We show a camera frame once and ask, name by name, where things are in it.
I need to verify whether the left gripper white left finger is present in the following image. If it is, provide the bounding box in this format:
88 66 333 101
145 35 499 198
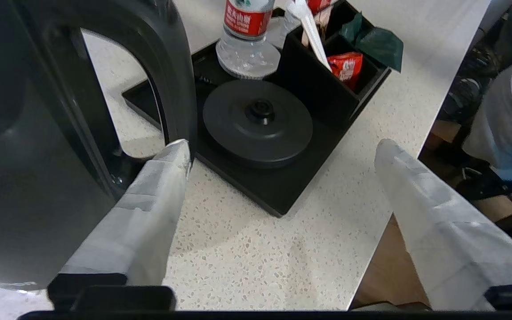
48 139 192 311

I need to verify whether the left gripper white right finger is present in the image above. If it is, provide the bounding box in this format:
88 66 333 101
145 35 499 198
374 139 512 311

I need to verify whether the black electric kettle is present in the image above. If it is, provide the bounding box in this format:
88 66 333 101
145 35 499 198
0 0 197 292

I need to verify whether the round black kettle base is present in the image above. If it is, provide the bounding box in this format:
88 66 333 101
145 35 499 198
202 80 314 169

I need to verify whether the red snack packet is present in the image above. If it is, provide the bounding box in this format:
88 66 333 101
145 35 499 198
327 52 364 92

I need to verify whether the dark green packet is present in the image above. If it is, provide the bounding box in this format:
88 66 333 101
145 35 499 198
355 28 404 73

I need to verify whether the teal plastic snack bag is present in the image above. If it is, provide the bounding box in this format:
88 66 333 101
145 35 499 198
340 12 363 45

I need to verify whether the grey robot torso cover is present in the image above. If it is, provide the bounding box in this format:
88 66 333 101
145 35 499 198
463 58 512 180

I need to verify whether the black rectangular serving tray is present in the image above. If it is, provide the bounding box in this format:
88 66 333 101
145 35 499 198
122 7 392 217

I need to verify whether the dark robot wheeled base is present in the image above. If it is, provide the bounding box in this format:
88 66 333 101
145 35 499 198
418 0 512 249

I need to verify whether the black compartment organizer box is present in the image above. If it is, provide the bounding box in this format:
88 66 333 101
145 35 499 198
278 0 392 129

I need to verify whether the long white paper sachet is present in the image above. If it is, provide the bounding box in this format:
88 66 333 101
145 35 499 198
286 0 332 72

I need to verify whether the pink white sachet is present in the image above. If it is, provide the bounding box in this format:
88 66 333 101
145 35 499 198
301 4 334 47

